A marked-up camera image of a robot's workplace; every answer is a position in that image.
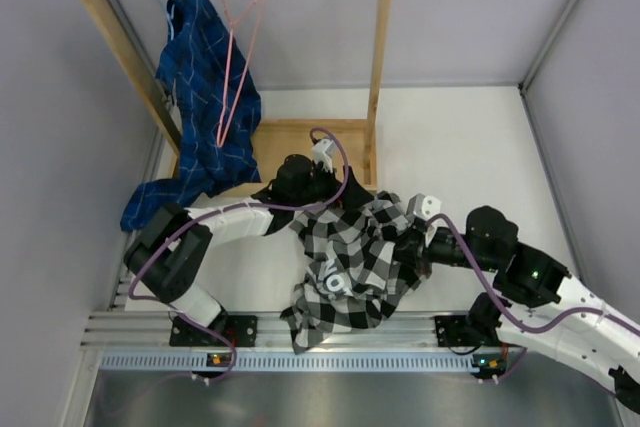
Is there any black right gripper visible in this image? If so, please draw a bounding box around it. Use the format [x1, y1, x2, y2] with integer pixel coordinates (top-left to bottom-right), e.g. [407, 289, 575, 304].
[380, 222, 499, 275]

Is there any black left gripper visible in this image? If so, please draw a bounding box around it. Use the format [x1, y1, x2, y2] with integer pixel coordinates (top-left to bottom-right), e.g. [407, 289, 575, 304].
[291, 159, 373, 213]

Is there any pink wire hanger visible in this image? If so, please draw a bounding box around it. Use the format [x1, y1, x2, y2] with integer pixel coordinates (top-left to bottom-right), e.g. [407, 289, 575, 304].
[215, 0, 265, 147]

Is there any black white checkered shirt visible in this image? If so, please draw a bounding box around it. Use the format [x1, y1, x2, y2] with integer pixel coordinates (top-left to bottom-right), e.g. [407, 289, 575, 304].
[280, 175, 426, 354]

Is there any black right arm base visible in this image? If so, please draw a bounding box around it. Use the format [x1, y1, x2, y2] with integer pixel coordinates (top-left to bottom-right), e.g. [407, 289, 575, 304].
[434, 315, 502, 348]

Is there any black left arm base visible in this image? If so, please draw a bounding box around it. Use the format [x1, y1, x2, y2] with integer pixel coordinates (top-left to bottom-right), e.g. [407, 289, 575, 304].
[168, 314, 259, 349]

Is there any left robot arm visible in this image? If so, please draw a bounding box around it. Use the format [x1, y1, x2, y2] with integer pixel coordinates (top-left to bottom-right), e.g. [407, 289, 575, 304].
[124, 154, 350, 346]

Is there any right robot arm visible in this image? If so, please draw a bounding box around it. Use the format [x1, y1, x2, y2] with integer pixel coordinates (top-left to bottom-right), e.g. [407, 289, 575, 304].
[394, 195, 639, 412]

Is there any blue plaid shirt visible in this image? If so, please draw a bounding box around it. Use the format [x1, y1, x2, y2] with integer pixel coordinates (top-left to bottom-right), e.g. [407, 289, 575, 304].
[120, 0, 261, 232]

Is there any wooden clothes rack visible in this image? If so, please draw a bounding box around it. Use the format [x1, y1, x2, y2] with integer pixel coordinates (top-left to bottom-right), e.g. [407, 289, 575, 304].
[66, 0, 395, 198]

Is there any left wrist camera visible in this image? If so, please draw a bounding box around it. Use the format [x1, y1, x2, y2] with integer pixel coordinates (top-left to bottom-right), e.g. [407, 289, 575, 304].
[311, 138, 338, 173]

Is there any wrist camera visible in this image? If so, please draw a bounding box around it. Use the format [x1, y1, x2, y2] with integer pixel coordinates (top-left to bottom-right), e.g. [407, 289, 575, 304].
[311, 138, 338, 173]
[407, 194, 442, 246]

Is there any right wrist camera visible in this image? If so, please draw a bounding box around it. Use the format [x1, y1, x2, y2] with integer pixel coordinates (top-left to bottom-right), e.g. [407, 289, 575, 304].
[407, 194, 442, 246]

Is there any aluminium rail frame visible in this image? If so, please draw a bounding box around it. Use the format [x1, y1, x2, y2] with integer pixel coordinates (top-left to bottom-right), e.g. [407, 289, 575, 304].
[79, 226, 624, 348]

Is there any blue wire hanger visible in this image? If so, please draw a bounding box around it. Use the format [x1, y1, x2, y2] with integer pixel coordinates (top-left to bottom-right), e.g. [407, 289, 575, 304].
[156, 0, 175, 41]

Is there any white slotted cable duct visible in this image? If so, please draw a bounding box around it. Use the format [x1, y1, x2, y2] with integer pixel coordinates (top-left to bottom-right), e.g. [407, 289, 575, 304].
[100, 351, 506, 374]

